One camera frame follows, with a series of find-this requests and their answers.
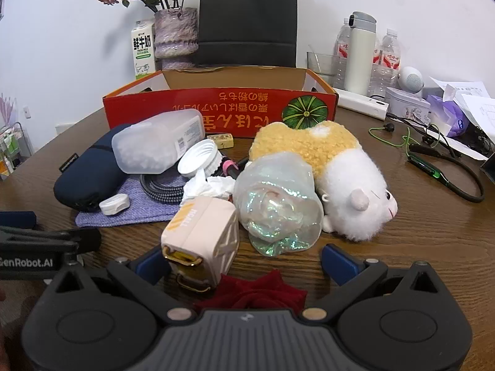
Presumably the green earphone cable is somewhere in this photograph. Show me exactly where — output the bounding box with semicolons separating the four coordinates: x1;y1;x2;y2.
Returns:
368;123;413;159

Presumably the brown wooden desktop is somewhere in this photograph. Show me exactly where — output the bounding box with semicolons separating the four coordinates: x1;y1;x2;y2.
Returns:
0;96;495;371

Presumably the purple fuzzy vase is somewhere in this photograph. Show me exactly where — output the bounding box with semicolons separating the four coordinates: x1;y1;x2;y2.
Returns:
153;7;200;71

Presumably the white green milk carton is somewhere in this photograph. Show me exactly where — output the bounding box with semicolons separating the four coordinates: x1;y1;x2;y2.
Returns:
131;19;157;82

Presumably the yellow white plush toy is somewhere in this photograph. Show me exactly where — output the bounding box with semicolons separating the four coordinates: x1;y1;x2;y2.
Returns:
247;121;399;241

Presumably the purple knitted cloth pouch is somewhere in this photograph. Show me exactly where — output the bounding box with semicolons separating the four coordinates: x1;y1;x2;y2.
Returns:
75;173;194;228

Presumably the yellowish mahjong tile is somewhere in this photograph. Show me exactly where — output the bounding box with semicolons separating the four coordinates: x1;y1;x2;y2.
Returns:
207;133;235;150

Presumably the clear drinking glass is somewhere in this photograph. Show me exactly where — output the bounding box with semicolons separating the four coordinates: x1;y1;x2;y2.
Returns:
307;51;341;86

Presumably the white wire storage rack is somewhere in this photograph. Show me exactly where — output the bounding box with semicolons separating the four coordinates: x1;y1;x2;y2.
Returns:
0;122;34;181

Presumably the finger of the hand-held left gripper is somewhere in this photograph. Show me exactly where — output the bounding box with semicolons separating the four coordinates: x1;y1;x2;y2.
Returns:
0;211;37;230

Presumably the white thermos grey lid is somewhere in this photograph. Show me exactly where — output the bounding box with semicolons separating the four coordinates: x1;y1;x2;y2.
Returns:
344;11;377;96

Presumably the black paper bag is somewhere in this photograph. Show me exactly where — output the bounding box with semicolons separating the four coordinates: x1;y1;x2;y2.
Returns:
193;0;298;69

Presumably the white round speaker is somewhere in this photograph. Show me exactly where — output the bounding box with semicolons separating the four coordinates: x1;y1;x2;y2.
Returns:
398;66;425;94

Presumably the white power strip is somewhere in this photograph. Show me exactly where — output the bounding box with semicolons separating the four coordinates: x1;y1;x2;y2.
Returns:
336;90;390;121

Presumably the dark red cloth flower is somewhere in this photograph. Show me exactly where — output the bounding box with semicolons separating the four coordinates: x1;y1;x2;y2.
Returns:
193;270;308;314

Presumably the grey braided cable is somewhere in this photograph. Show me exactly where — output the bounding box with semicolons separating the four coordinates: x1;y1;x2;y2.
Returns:
139;173;191;205

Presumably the small white case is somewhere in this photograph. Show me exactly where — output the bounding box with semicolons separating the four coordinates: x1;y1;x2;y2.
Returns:
99;195;131;216

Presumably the pink black cable plug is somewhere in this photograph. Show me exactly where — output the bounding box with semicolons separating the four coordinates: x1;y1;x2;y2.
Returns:
220;156;250;177

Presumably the white printed tin box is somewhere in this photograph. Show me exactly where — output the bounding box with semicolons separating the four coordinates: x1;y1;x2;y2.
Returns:
385;86;431;126

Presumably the navy blue pouch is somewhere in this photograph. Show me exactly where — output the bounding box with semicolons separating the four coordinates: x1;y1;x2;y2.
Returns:
53;124;134;212

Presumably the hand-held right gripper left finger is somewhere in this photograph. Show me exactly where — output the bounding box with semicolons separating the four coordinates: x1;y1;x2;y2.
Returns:
52;245;195;322

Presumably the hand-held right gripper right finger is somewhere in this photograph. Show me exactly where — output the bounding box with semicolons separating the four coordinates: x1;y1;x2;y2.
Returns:
302;243;445;322

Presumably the iridescent clear plastic bag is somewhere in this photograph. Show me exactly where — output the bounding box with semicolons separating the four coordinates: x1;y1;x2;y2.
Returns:
233;153;325;258

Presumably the white bottle lid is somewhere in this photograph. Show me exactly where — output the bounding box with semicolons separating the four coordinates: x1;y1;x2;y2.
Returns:
178;139;225;179

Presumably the crumpled white tissue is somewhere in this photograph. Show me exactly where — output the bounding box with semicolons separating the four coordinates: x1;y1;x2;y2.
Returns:
183;171;237;204

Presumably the black neckband headset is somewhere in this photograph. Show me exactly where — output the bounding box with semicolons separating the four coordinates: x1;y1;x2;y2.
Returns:
408;143;485;203

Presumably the black cable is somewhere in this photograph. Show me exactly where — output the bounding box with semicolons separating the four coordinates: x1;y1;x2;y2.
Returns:
386;112;489;152

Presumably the white printed paper sheet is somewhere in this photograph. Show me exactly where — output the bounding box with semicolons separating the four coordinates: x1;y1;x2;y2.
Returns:
437;93;495;161
428;76;495;103

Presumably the clear water bottle red label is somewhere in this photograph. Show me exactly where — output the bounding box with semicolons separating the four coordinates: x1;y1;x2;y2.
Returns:
381;28;401;89
367;39;386;97
333;17;354;89

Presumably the red cardboard box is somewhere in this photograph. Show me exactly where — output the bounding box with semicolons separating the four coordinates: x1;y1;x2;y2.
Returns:
102;67;339;140

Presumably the purple tissue packet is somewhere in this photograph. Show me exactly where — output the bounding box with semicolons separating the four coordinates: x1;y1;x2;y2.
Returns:
425;93;471;138

